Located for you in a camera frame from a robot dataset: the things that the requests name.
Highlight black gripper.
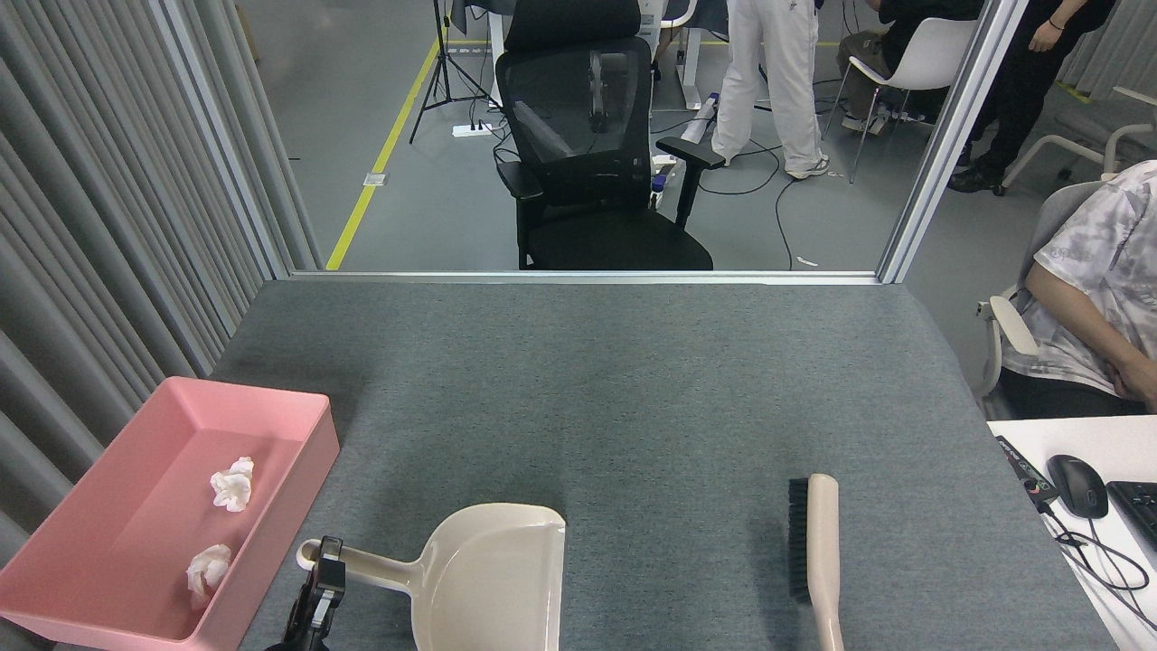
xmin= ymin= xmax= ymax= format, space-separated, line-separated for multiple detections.
xmin=265 ymin=536 xmax=347 ymax=651

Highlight white paper ball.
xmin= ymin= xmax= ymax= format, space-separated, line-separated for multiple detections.
xmin=210 ymin=457 xmax=255 ymax=513
xmin=186 ymin=544 xmax=232 ymax=607

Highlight beige plastic dustpan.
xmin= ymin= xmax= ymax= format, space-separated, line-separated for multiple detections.
xmin=296 ymin=503 xmax=567 ymax=651

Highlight beige hand brush black bristles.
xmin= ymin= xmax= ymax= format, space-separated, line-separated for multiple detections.
xmin=786 ymin=474 xmax=846 ymax=651

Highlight pink plastic bin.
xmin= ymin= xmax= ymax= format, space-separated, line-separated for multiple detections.
xmin=0 ymin=376 xmax=342 ymax=651

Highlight person's hand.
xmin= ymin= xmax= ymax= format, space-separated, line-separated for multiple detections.
xmin=1114 ymin=357 xmax=1157 ymax=405

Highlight grey pleated curtain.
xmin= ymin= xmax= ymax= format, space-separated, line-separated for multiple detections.
xmin=1058 ymin=0 xmax=1157 ymax=91
xmin=0 ymin=0 xmax=322 ymax=566

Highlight black mesh office chair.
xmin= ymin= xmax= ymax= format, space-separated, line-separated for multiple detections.
xmin=493 ymin=0 xmax=726 ymax=271

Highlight black tripod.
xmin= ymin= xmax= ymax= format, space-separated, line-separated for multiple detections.
xmin=409 ymin=0 xmax=496 ymax=146

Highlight white blue floor device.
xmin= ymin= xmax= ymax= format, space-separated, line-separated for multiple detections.
xmin=680 ymin=90 xmax=721 ymax=144

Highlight walking person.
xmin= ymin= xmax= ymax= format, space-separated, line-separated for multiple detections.
xmin=710 ymin=0 xmax=831 ymax=180

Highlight white desk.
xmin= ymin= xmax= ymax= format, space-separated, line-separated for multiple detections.
xmin=986 ymin=415 xmax=1157 ymax=651

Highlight black button remote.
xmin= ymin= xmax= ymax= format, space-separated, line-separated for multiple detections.
xmin=995 ymin=435 xmax=1060 ymax=505

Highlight black computer mouse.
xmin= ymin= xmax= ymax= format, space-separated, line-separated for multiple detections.
xmin=1047 ymin=454 xmax=1109 ymax=520

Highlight white plastic chair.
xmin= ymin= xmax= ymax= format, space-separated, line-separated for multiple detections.
xmin=821 ymin=16 xmax=980 ymax=184

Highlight seated person in background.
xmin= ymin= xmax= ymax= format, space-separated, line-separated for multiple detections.
xmin=836 ymin=0 xmax=986 ymax=135

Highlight black keyboard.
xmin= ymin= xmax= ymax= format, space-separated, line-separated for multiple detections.
xmin=1105 ymin=480 xmax=1157 ymax=548

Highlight seated person at desk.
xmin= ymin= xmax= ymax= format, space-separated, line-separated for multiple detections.
xmin=999 ymin=161 xmax=1157 ymax=419

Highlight standing person in black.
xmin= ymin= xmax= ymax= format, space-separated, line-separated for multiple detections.
xmin=949 ymin=0 xmax=1117 ymax=195

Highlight white chair grey seat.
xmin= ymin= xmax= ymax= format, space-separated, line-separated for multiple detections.
xmin=1002 ymin=84 xmax=1157 ymax=186

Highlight silver table edge rail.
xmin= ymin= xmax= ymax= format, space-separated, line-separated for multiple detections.
xmin=287 ymin=269 xmax=882 ymax=287

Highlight white standing desk frame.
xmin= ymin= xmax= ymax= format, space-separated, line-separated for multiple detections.
xmin=425 ymin=0 xmax=733 ymax=111

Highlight black floor cable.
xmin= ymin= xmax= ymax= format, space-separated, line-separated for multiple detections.
xmin=651 ymin=86 xmax=846 ymax=270

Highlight black desk cable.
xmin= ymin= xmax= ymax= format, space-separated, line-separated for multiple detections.
xmin=1038 ymin=502 xmax=1157 ymax=634

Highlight silver frame post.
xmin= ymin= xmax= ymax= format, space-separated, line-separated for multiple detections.
xmin=877 ymin=0 xmax=1031 ymax=284

